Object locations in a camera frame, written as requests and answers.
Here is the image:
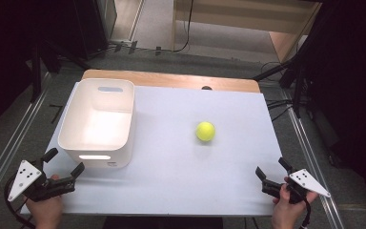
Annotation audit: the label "person's right hand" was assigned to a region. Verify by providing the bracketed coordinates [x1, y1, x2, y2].
[271, 177, 319, 229]

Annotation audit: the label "white table mat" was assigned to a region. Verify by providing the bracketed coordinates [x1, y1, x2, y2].
[20, 81, 288, 218]

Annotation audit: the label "black metal stand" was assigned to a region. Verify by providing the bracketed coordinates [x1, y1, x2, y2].
[28, 37, 92, 103]
[252, 3, 323, 118]

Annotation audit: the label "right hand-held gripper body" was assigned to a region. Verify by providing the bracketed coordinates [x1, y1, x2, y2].
[261, 168, 332, 205]

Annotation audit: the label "black floor cables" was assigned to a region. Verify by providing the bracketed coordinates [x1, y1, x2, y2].
[260, 61, 299, 122]

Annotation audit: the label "black hanging cable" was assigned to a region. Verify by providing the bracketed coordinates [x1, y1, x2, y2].
[172, 0, 194, 53]

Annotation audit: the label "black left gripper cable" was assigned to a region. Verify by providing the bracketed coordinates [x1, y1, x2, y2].
[3, 176, 36, 229]

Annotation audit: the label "light wooden shelf unit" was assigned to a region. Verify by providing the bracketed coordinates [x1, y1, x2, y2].
[171, 0, 322, 64]

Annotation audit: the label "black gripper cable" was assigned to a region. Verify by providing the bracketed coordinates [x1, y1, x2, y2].
[299, 197, 313, 229]
[3, 176, 36, 229]

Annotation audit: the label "yellow tennis ball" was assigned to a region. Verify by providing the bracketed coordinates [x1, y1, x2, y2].
[195, 120, 216, 143]

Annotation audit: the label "white plastic storage bin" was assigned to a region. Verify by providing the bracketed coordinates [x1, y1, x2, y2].
[57, 77, 136, 170]

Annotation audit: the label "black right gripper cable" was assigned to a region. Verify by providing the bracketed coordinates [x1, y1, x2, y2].
[299, 197, 313, 229]

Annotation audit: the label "black cabinet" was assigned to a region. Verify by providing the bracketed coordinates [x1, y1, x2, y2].
[71, 0, 118, 61]

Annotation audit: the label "aluminium floor rail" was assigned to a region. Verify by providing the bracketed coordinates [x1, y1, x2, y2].
[280, 90, 346, 229]
[0, 72, 51, 213]

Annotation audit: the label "person's left hand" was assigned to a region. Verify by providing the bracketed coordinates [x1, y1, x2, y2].
[24, 174, 65, 229]

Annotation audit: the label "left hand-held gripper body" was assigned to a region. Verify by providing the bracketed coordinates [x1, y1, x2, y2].
[7, 158, 77, 203]

